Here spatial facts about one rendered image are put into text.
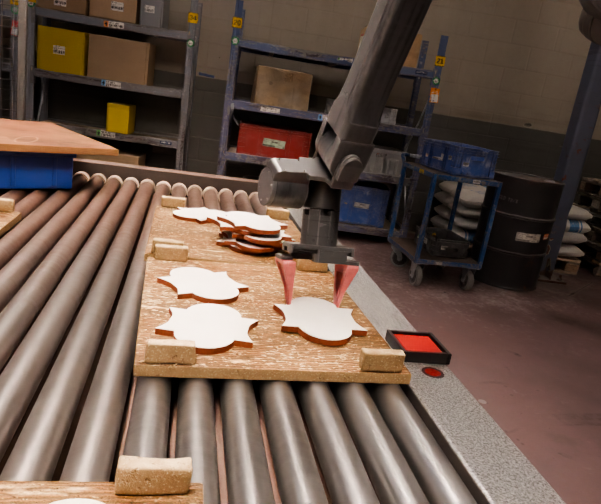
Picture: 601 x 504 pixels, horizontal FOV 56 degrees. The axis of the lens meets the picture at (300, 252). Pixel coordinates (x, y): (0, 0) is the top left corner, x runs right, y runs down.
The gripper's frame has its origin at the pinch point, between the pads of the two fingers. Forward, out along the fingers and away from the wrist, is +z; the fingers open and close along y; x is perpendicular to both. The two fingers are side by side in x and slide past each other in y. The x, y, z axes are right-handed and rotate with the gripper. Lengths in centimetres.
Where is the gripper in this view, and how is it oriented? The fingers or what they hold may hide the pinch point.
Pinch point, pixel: (312, 302)
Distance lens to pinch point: 89.6
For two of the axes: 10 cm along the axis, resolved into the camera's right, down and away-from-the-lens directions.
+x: 2.2, 0.8, -9.7
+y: -9.7, -0.7, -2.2
